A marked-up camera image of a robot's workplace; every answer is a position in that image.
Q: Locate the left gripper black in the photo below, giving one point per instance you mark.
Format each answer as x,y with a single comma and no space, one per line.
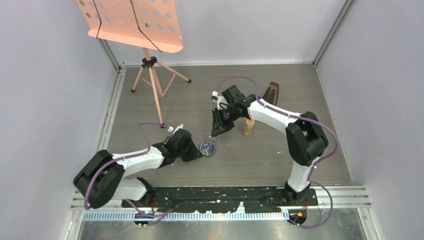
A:
194,153

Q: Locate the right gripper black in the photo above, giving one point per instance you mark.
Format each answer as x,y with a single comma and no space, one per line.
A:
219,126

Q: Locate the aluminium rail frame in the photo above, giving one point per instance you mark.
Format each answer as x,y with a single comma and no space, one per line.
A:
110,111

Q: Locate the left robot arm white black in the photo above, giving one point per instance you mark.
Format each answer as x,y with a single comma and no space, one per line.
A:
105,176

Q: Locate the blue round pill box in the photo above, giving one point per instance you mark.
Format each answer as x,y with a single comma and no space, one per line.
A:
208,147

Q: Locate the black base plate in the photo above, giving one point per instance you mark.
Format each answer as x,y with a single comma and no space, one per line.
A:
220,200

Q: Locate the brown wooden metronome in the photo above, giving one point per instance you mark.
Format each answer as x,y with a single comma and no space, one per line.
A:
271,94

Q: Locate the pink music stand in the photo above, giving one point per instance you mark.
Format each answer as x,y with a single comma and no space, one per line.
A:
148,24

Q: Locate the clear pill bottle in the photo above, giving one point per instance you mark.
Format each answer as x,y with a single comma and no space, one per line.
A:
249,127

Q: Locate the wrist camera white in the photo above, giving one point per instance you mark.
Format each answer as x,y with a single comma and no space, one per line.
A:
174,129
221,103

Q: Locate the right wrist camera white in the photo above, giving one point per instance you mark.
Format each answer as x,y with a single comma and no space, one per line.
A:
221,103

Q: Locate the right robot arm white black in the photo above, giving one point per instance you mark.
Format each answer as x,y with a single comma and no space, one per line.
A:
306,140

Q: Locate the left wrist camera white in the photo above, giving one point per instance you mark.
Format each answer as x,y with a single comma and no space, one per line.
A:
174,129

